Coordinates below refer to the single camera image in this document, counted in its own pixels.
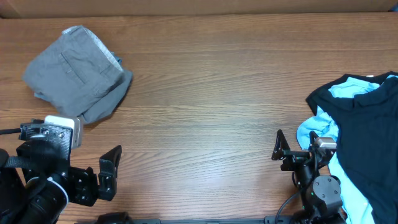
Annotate grey shorts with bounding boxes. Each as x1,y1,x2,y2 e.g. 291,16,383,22
22,26,133,124

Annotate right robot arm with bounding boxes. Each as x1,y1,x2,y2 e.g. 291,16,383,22
268,130,346,223

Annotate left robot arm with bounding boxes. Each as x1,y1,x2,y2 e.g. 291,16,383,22
1,119,122,223

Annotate dark navy t-shirt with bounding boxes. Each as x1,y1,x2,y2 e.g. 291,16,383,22
305,71,398,224

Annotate light blue t-shirt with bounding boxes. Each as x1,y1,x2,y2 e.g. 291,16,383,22
295,73,398,224

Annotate folded blue denim jeans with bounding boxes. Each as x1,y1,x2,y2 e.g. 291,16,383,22
112,52,122,65

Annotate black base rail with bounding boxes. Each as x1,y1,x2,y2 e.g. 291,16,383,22
93,211,299,224

